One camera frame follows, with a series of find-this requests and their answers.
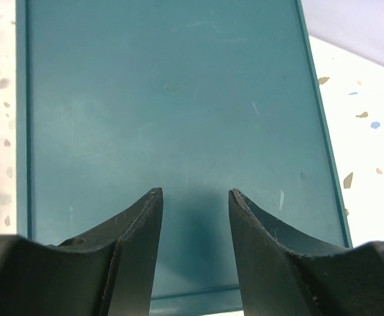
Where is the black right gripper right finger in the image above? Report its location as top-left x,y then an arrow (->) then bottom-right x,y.
229,189 -> 384,315

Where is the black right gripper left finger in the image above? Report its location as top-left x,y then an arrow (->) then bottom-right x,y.
0,188 -> 163,315

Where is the teal drawer box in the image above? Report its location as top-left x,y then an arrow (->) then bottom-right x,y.
16,0 -> 352,315

